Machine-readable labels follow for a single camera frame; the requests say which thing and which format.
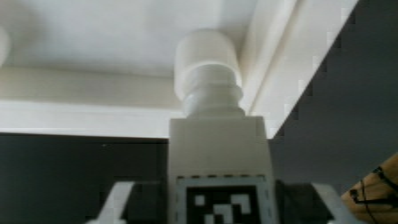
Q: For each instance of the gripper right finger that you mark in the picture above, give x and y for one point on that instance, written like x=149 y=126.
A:
x=342 y=214

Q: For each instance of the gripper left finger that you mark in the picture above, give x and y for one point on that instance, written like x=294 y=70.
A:
x=113 y=209

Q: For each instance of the white table leg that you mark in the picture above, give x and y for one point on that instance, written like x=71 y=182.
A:
x=220 y=167

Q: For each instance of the white square table top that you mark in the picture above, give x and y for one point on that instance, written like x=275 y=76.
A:
x=106 y=41

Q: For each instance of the white U-shaped obstacle fence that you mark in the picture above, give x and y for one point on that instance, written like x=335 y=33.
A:
x=275 y=81

